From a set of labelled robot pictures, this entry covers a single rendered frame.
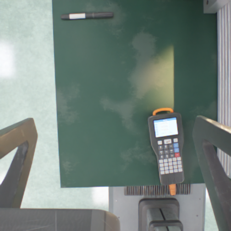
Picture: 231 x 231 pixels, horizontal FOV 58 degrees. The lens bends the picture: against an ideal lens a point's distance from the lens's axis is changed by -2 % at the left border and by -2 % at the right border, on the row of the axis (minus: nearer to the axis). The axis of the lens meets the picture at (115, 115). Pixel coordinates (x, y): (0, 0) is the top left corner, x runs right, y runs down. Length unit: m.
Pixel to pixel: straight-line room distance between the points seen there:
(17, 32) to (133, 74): 1.05
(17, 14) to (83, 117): 1.07
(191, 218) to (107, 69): 0.97
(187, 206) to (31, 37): 1.33
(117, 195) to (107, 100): 0.70
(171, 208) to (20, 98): 1.08
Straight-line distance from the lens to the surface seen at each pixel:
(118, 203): 1.20
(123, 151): 0.60
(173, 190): 0.64
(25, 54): 1.46
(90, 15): 0.61
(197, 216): 1.31
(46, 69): 1.41
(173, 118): 0.58
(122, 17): 0.62
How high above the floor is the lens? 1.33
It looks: 86 degrees down
